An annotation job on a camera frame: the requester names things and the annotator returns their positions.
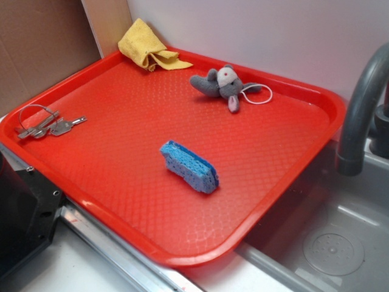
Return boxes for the yellow cloth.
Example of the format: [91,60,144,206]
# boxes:
[118,18,192,72]

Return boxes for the blue sponge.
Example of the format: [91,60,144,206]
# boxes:
[160,141,219,194]

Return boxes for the brown cardboard panel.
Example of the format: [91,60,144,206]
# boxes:
[1,1,100,116]

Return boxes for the grey sink faucet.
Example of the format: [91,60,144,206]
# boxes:
[335,43,388,176]

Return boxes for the silver keys on ring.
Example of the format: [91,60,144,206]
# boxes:
[15,104,88,139]

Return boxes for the red plastic tray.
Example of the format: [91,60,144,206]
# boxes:
[1,52,345,267]

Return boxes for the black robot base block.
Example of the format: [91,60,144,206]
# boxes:
[1,155,64,280]

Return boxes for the grey plastic sink basin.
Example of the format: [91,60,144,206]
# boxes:
[237,142,388,291]

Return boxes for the silver metal rail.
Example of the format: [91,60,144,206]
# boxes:
[0,142,207,292]

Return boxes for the grey plush mouse toy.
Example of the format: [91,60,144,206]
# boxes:
[190,64,273,114]

